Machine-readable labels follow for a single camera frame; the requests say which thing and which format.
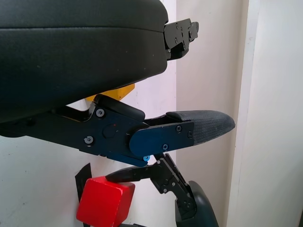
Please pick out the yellow cube block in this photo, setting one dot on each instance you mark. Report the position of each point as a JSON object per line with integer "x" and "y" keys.
{"x": 120, "y": 92}

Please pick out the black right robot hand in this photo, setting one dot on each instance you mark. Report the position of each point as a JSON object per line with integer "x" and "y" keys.
{"x": 196, "y": 208}

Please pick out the red cube block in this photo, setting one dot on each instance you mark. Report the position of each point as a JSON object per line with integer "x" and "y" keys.
{"x": 104, "y": 203}

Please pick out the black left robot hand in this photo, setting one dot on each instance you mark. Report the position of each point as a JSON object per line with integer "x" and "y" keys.
{"x": 71, "y": 59}

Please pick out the black tape strip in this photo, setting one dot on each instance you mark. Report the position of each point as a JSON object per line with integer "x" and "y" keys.
{"x": 84, "y": 177}

